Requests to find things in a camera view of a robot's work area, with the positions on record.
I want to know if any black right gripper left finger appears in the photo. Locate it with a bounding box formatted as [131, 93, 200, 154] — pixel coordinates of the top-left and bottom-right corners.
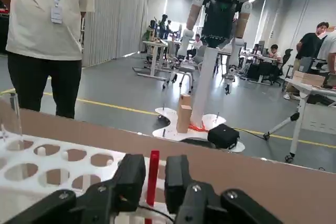
[5, 154, 146, 224]

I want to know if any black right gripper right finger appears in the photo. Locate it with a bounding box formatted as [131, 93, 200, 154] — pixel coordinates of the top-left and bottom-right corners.
[164, 155, 284, 224]

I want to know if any red stirring stick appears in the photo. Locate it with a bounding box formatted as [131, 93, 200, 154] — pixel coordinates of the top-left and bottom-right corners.
[145, 150, 160, 208]

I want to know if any light wooden block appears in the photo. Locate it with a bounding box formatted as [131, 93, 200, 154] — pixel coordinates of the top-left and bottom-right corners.
[179, 93, 192, 120]
[176, 104, 192, 133]

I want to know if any small black carry case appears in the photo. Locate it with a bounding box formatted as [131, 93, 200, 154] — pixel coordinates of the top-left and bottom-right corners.
[207, 123, 240, 149]

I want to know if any white test tube rack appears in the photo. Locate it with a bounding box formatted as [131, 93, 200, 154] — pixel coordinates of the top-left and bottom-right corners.
[0, 132, 179, 224]

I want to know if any grey office chair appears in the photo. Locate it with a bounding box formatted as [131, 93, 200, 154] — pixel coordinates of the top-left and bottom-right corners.
[162, 45, 208, 90]

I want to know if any white office desk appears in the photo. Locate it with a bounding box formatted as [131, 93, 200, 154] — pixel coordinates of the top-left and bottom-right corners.
[132, 39, 174, 80]

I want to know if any glass test tube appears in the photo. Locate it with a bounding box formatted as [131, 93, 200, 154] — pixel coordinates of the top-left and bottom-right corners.
[0, 92, 23, 143]

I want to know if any person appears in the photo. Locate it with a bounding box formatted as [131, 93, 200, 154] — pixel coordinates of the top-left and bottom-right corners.
[191, 34, 204, 51]
[0, 0, 96, 120]
[159, 14, 169, 40]
[316, 30, 336, 75]
[283, 21, 331, 101]
[268, 44, 284, 65]

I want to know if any white folding table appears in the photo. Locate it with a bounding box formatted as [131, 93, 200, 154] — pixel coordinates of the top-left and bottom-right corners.
[264, 77, 336, 163]

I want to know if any black office chair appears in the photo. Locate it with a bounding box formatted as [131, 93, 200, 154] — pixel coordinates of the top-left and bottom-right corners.
[283, 48, 294, 78]

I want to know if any flat cardboard box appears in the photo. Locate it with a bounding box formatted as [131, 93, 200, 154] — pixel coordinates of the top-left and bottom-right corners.
[292, 70, 326, 87]

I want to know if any black humanoid robot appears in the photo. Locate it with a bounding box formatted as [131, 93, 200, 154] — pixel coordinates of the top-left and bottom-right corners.
[175, 0, 252, 95]

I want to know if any dark grey machine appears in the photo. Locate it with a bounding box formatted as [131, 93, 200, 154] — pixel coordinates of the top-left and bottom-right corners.
[299, 56, 329, 74]

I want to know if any black cabinet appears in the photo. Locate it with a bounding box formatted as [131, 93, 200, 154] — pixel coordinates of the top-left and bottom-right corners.
[0, 1, 11, 54]

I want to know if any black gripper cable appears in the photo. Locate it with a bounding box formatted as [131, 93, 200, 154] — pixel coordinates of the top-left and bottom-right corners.
[136, 202, 175, 222]

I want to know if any orange strap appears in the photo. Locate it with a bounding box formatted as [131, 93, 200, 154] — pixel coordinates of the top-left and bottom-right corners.
[191, 123, 208, 132]

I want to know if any white pedestal stand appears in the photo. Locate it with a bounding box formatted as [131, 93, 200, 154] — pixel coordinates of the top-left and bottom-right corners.
[152, 47, 245, 153]

